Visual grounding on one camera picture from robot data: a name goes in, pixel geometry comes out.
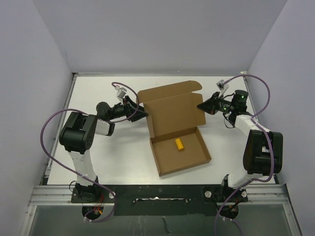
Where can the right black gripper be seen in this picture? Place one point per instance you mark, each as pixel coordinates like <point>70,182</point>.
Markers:
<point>209,106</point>

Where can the small yellow cylinder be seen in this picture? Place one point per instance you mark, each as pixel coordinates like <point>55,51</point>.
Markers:
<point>179,144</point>

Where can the brown cardboard box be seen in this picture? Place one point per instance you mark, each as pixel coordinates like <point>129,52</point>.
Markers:
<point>173,113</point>

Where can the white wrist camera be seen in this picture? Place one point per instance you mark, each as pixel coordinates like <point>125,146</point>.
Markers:
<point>223,87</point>
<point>121,92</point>

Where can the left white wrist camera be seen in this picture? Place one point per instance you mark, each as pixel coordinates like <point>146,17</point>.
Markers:
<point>121,92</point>

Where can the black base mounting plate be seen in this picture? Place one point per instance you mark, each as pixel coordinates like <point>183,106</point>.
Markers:
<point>160,200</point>

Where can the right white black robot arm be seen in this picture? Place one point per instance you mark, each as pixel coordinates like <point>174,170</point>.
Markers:
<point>263,155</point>

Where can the aluminium table frame rail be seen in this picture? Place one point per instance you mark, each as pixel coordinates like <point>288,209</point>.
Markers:
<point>126,158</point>

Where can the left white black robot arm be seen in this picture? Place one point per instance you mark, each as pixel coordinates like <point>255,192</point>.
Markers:
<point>78,133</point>

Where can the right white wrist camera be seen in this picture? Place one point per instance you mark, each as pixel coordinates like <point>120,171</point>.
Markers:
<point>223,87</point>

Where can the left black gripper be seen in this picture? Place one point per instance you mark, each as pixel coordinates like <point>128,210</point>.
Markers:
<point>131,109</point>

